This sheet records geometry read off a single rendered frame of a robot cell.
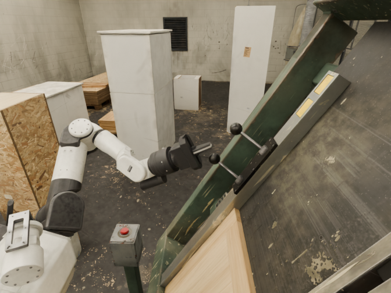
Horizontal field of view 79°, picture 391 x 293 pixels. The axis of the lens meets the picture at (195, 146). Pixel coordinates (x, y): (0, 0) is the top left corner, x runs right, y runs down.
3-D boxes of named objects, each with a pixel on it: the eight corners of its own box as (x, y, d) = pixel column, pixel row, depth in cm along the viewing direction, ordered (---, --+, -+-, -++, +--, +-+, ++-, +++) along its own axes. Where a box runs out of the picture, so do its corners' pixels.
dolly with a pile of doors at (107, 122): (113, 124, 480) (111, 110, 465) (138, 126, 472) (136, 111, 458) (97, 138, 426) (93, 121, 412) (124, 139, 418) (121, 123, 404)
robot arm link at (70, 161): (70, 137, 94) (59, 191, 83) (58, 117, 83) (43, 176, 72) (101, 137, 96) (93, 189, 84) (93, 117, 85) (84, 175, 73)
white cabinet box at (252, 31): (228, 121, 498) (235, 8, 403) (256, 122, 489) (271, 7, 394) (226, 132, 444) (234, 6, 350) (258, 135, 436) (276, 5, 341)
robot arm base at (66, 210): (56, 250, 76) (20, 236, 71) (77, 214, 84) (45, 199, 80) (75, 242, 67) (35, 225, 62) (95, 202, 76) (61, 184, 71)
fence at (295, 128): (170, 277, 100) (162, 274, 99) (340, 78, 61) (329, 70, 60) (169, 289, 95) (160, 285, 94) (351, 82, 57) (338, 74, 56)
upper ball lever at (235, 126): (264, 156, 70) (229, 129, 74) (272, 146, 69) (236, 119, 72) (262, 159, 67) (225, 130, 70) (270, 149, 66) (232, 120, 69)
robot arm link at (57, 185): (72, 192, 85) (65, 232, 78) (44, 188, 79) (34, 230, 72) (86, 182, 78) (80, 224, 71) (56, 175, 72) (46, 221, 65)
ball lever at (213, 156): (241, 184, 75) (209, 157, 79) (248, 176, 74) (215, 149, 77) (237, 188, 72) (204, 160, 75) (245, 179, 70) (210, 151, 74)
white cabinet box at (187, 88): (178, 103, 607) (177, 74, 573) (201, 104, 598) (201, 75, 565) (174, 109, 567) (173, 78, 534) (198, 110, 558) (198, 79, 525)
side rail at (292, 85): (186, 235, 123) (167, 227, 121) (348, 32, 78) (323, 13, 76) (185, 245, 118) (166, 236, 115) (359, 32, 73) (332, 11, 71)
